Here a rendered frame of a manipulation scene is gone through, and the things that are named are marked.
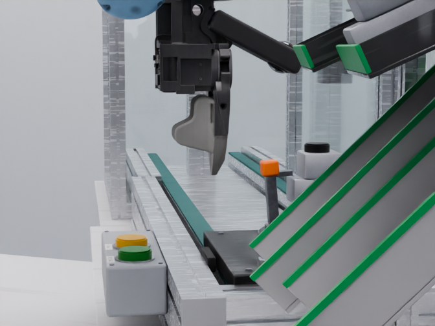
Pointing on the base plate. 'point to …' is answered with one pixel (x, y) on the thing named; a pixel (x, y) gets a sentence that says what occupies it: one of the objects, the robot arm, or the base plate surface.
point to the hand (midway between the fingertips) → (219, 163)
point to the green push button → (134, 253)
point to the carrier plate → (234, 254)
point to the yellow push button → (131, 240)
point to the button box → (133, 279)
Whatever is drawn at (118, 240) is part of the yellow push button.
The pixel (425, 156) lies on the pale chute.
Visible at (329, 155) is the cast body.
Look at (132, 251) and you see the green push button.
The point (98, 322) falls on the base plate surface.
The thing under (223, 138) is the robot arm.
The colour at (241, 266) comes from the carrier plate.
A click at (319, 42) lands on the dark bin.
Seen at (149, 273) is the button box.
